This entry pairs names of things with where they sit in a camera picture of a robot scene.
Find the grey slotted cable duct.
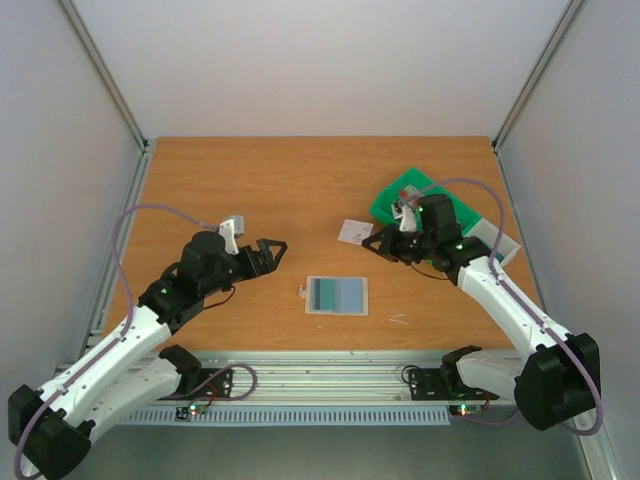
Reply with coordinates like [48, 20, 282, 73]
[123, 405, 450, 428]

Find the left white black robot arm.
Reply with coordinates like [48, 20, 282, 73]
[8, 230, 287, 479]

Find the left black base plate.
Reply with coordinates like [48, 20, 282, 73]
[168, 368, 233, 400]

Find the small circuit board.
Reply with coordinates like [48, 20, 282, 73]
[174, 404, 208, 422]
[449, 403, 489, 417]

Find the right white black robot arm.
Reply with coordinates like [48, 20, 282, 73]
[362, 194, 603, 435]

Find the beige card holder wallet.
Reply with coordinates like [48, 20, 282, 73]
[298, 276, 369, 316]

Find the left small circuit board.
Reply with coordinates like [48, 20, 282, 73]
[174, 404, 208, 422]

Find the aluminium rail frame front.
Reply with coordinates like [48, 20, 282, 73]
[54, 349, 531, 407]

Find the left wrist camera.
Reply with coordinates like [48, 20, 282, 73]
[218, 214, 245, 255]

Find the left aluminium frame post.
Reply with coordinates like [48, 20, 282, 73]
[55, 0, 151, 154]

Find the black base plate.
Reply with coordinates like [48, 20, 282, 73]
[168, 368, 233, 400]
[400, 365, 499, 401]

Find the white vip card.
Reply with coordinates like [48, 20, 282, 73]
[338, 219, 374, 245]

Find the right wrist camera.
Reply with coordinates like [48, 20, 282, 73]
[392, 201, 418, 232]

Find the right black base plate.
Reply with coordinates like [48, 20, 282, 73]
[400, 365, 499, 401]

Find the green plastic sorting tray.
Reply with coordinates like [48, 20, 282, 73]
[369, 167, 481, 234]

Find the red white card in tray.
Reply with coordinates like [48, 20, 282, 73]
[398, 184, 421, 202]

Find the right aluminium frame post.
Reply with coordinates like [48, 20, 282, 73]
[490, 0, 586, 152]

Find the aluminium frame post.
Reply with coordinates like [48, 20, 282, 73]
[55, 0, 151, 154]
[490, 0, 586, 152]

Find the teal card with stripe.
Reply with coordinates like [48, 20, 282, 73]
[310, 277, 339, 312]

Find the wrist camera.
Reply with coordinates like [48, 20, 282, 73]
[218, 214, 245, 255]
[392, 201, 418, 232]

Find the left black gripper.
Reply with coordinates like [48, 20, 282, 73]
[202, 240, 288, 297]

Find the right small circuit board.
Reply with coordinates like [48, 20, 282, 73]
[449, 403, 489, 417]

